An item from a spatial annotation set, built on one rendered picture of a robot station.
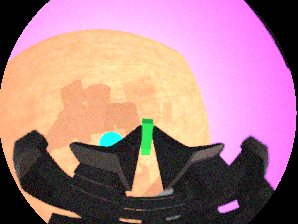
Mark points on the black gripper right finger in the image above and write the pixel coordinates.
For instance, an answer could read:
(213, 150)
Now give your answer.
(174, 158)

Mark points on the cyan circle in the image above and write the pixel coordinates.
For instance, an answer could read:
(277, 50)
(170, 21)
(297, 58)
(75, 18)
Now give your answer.
(109, 139)

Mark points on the green rectangular post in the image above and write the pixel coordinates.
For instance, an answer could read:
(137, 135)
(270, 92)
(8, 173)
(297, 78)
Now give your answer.
(147, 136)

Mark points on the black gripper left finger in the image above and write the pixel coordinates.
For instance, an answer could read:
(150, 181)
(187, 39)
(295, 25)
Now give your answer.
(120, 157)

